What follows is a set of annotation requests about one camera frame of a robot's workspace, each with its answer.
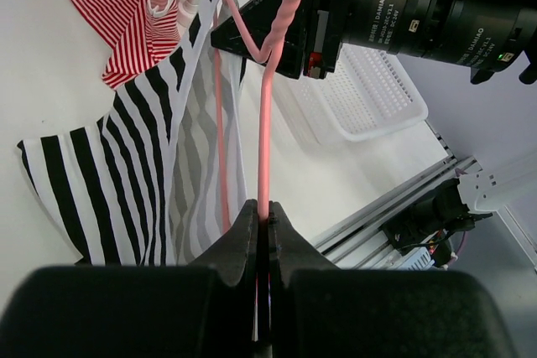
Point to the black white striped tank top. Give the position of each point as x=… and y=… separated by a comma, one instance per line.
x=159, y=178

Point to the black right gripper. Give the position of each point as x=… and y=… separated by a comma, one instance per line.
x=319, y=18

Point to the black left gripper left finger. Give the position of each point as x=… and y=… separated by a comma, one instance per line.
x=234, y=255

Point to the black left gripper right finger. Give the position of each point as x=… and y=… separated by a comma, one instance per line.
x=293, y=262

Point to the white slotted cable duct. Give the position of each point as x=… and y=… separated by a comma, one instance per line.
x=418, y=260

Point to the white plastic basket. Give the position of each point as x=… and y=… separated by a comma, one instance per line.
x=368, y=96

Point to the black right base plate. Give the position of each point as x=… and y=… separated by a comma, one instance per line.
x=430, y=222

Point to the red white striped tank top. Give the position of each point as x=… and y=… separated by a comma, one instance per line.
x=140, y=34

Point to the pink wire hanger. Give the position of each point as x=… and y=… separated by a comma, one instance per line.
x=269, y=53

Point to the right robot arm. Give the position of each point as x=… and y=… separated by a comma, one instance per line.
x=486, y=36

